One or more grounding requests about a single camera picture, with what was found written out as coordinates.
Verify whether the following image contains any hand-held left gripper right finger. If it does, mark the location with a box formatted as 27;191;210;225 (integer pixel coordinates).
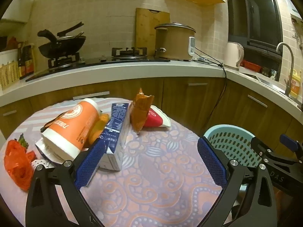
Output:
197;136;277;227

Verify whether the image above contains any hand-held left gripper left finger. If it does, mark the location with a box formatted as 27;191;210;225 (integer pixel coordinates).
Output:
25;138;106;227

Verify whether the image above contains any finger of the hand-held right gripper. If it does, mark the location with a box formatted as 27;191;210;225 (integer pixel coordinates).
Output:
280;134;303;163
250;137;275;162

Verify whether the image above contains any light blue plastic basket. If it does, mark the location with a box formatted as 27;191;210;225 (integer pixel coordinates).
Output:
203;125;263;185

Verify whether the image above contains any orange snack bag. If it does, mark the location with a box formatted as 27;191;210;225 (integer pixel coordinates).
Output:
130;87;155;133

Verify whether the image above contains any orange and white canister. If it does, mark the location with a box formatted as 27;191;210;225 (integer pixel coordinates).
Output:
41;98;102;160

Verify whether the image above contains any blue milk carton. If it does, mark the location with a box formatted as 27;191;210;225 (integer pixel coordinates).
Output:
98;103;131;171

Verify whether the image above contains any yellow detergent bottle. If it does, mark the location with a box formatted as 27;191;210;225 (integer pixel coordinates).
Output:
289;70;301;99

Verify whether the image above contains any patterned tablecloth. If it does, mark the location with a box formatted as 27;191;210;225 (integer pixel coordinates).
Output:
0;97;237;227

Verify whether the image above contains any green leafy vegetable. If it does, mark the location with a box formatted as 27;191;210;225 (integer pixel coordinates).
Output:
18;134;29;148

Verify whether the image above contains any red and white cup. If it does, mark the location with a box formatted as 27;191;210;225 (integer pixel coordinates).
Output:
143;106;171;128

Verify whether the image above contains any red plastic bag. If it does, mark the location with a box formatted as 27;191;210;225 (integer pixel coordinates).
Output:
4;140;36;191

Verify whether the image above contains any red box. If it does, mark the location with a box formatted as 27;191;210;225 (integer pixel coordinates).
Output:
240;60;262;73

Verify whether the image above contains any steel faucet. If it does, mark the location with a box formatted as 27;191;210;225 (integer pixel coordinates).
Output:
276;42;294;96

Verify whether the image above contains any white electric kettle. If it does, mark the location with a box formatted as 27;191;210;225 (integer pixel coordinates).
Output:
224;42;244;69

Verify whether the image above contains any black pan support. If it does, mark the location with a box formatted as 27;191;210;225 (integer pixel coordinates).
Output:
48;52;80;68

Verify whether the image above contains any gas burner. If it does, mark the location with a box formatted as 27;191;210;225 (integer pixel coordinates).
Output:
112;47;147;59

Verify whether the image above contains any dark sauce bottle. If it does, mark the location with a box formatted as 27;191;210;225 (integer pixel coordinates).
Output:
18;50;26;77
24;44;35;74

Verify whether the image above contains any yellow woven basket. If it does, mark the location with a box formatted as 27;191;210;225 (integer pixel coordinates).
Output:
0;61;20;88

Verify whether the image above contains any white plug-in timer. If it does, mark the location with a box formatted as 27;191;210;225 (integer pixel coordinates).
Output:
188;37;196;55

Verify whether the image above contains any black wok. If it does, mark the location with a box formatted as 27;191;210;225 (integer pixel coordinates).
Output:
38;22;87;59

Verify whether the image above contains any beige rice cooker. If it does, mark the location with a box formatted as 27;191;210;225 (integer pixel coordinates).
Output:
155;23;196;61

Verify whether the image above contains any dark window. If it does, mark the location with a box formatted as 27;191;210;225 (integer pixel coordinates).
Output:
225;0;283;52

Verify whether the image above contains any wooden cutting board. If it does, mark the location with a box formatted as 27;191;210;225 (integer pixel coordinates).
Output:
136;8;170;57

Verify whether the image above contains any black power cable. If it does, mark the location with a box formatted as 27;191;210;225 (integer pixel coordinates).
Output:
194;47;228;128

